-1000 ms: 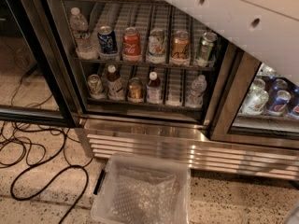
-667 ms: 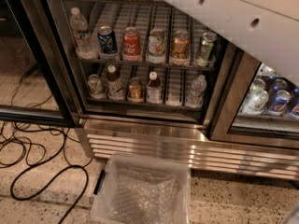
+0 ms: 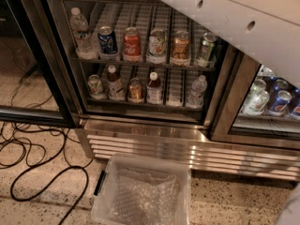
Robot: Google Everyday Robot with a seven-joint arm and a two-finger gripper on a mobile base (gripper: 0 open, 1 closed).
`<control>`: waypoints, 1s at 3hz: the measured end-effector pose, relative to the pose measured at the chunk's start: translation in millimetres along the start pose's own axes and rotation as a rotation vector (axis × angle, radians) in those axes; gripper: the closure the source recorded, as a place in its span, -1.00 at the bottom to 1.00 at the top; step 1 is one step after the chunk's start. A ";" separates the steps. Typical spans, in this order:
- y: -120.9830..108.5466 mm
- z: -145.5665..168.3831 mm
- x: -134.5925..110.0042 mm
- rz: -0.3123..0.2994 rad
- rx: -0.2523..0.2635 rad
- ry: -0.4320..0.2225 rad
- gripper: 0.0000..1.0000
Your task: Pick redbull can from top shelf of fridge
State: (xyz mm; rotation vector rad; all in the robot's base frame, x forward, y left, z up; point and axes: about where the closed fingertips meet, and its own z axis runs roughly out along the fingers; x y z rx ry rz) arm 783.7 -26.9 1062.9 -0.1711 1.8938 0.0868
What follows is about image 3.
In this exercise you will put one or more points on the bubble wrap sheet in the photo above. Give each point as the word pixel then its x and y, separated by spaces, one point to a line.
pixel 144 198

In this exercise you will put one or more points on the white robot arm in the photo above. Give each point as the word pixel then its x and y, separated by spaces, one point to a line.
pixel 266 33

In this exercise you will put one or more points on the brown tea bottle right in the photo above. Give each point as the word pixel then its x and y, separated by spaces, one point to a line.
pixel 154 89

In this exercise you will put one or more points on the white green can lower shelf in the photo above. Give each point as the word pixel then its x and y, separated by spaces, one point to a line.
pixel 96 87

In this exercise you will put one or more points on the clear water bottle lower shelf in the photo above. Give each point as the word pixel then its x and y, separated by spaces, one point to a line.
pixel 196 93

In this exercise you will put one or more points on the brown tea bottle left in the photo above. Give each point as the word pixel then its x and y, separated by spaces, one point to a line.
pixel 116 90

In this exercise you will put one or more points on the white green cans behind glass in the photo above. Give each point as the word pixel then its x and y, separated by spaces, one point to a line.
pixel 256 99

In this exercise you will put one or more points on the brown tea bottle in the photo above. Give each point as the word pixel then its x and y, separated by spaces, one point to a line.
pixel 116 90
pixel 154 89

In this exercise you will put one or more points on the orange gold soda can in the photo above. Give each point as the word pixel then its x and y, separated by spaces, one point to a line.
pixel 180 55

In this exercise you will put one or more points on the clear water bottle shelf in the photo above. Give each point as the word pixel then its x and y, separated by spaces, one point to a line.
pixel 83 38
pixel 196 93

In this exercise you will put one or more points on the red coca-cola can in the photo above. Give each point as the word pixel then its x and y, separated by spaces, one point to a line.
pixel 132 50

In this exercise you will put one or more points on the closed glass fridge door right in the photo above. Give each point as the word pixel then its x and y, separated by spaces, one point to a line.
pixel 237 73

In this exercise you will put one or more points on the open fridge door left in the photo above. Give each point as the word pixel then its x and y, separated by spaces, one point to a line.
pixel 34 86

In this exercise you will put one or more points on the silver cans behind glass upper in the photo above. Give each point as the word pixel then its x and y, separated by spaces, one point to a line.
pixel 266 72

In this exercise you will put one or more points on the blue pepsi can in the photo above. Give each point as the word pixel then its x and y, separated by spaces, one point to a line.
pixel 108 43

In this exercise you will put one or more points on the blue pepsi cans behind glass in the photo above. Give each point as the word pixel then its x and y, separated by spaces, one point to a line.
pixel 282 94

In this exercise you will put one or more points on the clear plastic storage bin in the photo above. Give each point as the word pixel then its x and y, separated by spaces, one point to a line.
pixel 107 188

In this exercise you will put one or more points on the gold can lower shelf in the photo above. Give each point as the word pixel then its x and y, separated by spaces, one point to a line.
pixel 135 91

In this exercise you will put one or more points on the white green soda can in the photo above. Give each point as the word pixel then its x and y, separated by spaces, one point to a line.
pixel 156 52

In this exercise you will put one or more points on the stainless steel glass-door fridge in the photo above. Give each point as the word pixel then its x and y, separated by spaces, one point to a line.
pixel 169 130

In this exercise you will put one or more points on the clear water bottle middle shelf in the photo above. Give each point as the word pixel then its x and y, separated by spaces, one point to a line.
pixel 83 38

